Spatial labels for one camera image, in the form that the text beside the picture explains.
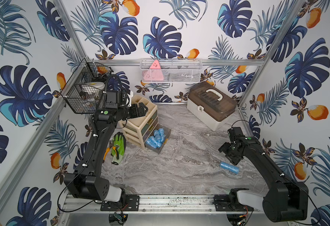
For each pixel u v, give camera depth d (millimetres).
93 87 786
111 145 950
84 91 807
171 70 926
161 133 974
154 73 900
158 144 925
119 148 950
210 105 1028
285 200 402
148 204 762
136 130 779
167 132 1026
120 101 581
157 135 950
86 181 387
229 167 837
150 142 925
